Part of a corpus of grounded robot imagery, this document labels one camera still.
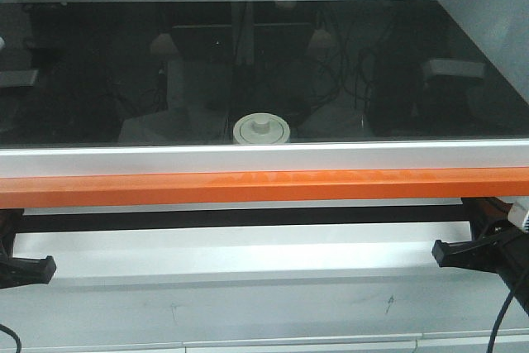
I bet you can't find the orange sash handle bar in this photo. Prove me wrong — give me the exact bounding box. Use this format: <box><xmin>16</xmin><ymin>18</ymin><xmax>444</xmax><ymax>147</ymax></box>
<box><xmin>1</xmin><ymin>167</ymin><xmax>528</xmax><ymax>208</ymax></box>

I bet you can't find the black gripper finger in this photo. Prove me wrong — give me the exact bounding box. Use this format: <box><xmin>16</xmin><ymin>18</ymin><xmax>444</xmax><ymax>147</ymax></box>
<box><xmin>1</xmin><ymin>255</ymin><xmax>56</xmax><ymax>289</ymax></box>

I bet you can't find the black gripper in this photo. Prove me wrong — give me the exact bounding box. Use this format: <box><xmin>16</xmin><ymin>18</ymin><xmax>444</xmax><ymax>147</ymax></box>
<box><xmin>431</xmin><ymin>197</ymin><xmax>528</xmax><ymax>287</ymax></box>

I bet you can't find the glass jar with white lid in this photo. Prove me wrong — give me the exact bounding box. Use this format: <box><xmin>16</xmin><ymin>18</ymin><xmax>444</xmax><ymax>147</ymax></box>
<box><xmin>232</xmin><ymin>112</ymin><xmax>290</xmax><ymax>145</ymax></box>

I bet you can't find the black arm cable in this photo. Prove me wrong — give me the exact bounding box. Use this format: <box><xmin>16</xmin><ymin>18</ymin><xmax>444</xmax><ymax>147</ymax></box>
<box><xmin>486</xmin><ymin>261</ymin><xmax>529</xmax><ymax>353</ymax></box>
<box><xmin>0</xmin><ymin>322</ymin><xmax>22</xmax><ymax>353</ymax></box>

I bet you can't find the glass fume hood sash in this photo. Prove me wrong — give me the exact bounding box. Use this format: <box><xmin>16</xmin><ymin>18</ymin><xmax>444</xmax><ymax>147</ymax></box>
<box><xmin>1</xmin><ymin>0</ymin><xmax>528</xmax><ymax>178</ymax></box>

